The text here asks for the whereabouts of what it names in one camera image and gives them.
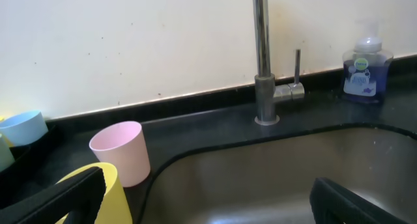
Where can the pink cup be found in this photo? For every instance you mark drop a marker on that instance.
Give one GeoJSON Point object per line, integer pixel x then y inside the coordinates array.
{"type": "Point", "coordinates": [123, 159]}

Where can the yellow cup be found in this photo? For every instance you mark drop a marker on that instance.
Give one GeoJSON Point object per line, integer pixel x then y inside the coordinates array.
{"type": "Point", "coordinates": [114, 201]}

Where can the steel tap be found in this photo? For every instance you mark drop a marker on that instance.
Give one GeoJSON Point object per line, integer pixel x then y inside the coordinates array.
{"type": "Point", "coordinates": [262, 38]}

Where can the blue soap bottle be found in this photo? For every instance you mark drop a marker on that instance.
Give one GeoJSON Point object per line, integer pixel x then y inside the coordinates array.
{"type": "Point", "coordinates": [366, 82]}

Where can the steel sink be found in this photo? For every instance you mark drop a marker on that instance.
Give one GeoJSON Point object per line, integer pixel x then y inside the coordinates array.
{"type": "Point", "coordinates": [244, 178]}

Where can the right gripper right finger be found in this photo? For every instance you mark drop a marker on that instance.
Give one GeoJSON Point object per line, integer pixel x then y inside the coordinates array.
{"type": "Point", "coordinates": [342, 207]}

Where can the green cup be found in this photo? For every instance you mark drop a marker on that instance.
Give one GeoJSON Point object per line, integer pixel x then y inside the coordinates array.
{"type": "Point", "coordinates": [5, 155]}

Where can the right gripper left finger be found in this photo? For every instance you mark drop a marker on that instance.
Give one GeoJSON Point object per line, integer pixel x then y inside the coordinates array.
{"type": "Point", "coordinates": [49, 204]}

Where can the blue cup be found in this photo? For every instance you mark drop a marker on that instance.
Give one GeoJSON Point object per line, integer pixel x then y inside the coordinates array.
{"type": "Point", "coordinates": [26, 129]}

